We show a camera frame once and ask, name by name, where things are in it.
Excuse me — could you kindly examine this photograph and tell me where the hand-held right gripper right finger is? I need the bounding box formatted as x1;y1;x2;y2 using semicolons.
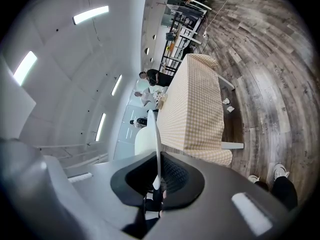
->
147;151;300;240

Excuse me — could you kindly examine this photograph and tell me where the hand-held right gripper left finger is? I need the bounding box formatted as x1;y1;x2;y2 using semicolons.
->
42;151;162;240

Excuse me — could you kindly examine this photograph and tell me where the white plate of food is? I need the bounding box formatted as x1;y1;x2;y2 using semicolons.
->
134;109;162;191

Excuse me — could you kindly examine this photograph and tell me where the white table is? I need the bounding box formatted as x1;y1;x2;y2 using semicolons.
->
156;53;245;167

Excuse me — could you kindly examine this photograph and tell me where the long ceiling light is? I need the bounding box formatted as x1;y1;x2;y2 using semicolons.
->
95;112;107;142
72;5;110;26
110;74;123;97
12;50;38;87

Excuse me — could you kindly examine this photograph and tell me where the person's leg in black trousers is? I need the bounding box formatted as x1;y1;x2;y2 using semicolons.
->
270;175;299;212

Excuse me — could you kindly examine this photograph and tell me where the beige checked tablecloth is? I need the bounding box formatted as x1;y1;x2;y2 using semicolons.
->
156;53;234;167

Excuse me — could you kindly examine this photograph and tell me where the brown tissue box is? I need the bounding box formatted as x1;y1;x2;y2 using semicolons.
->
155;95;169;110

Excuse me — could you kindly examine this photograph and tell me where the black metal shelf rack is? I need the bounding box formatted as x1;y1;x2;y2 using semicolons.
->
159;10;204;78

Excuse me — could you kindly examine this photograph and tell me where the white floor cable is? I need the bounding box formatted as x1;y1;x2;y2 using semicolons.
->
203;0;237;35

